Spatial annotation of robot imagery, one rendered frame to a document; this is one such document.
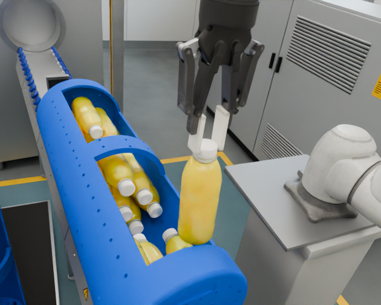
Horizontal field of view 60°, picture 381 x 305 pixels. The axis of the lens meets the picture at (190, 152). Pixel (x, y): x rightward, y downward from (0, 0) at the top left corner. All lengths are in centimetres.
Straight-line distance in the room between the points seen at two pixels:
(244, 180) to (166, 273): 64
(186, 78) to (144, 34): 531
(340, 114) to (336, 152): 128
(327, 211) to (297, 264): 19
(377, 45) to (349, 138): 117
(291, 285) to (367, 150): 48
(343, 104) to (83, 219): 182
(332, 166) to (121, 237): 63
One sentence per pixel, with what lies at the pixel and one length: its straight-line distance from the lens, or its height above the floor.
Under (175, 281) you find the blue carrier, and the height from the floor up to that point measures 123.
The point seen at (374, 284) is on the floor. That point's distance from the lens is 254.
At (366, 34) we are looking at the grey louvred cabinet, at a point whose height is 135.
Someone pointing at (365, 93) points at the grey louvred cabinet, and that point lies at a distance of 216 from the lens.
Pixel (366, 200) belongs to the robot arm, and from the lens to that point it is 100.
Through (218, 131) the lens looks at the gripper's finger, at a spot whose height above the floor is 144.
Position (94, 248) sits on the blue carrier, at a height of 117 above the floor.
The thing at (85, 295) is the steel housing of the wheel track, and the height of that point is 88.
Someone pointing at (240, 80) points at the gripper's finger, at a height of 152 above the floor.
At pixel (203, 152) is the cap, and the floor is 141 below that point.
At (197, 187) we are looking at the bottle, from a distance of 55.
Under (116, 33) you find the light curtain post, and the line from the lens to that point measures 182.
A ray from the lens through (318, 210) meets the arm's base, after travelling 111.
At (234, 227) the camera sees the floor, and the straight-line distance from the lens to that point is 243.
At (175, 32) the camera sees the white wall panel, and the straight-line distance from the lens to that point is 592.
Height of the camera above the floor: 170
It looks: 33 degrees down
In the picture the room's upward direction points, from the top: 8 degrees clockwise
